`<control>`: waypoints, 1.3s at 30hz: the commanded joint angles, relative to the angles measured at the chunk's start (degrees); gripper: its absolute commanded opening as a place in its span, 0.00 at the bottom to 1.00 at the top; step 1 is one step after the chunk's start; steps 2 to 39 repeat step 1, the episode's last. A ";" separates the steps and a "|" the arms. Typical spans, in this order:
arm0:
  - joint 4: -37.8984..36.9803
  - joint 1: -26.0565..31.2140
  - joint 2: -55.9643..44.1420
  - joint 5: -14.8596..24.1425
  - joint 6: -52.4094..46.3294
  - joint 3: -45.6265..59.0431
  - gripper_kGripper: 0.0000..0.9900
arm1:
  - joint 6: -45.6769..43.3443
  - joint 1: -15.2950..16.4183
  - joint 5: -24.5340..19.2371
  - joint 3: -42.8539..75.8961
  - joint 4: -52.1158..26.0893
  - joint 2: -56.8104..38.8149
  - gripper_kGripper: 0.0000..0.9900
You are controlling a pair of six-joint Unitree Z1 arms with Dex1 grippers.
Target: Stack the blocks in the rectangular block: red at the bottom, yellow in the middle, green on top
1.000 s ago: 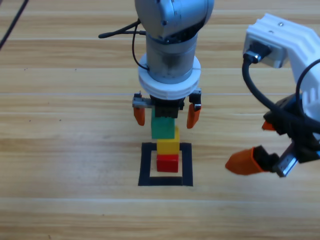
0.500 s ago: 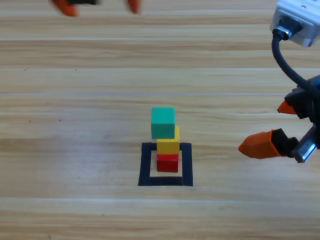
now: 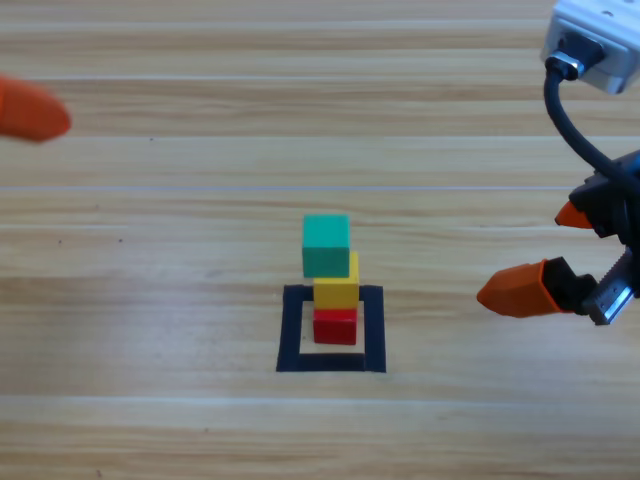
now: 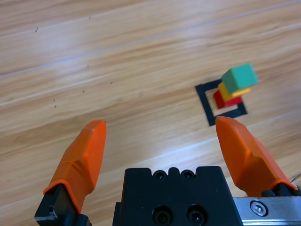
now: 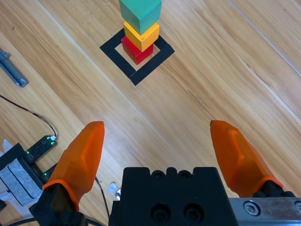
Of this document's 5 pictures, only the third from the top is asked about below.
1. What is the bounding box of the thick black camera cable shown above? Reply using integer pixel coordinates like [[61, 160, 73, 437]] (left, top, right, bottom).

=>
[[542, 42, 634, 176]]

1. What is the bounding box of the green cube block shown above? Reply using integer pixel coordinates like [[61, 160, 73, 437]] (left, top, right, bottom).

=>
[[301, 213, 351, 279]]

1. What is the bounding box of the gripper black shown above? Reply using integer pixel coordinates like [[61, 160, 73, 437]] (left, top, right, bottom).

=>
[[476, 149, 640, 326]]

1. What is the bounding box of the black tape square outline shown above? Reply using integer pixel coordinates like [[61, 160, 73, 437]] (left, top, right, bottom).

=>
[[275, 284, 387, 374]]

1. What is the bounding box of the red cube block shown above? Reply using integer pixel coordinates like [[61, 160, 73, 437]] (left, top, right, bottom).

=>
[[312, 307, 359, 346]]

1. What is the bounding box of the yellow cube block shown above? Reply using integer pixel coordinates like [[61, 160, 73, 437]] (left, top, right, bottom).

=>
[[312, 251, 361, 310]]

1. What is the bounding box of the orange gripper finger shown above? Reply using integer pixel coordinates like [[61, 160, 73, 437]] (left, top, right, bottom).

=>
[[0, 74, 72, 144]]

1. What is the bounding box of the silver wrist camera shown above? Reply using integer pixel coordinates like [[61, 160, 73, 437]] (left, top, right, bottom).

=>
[[539, 17, 640, 96]]

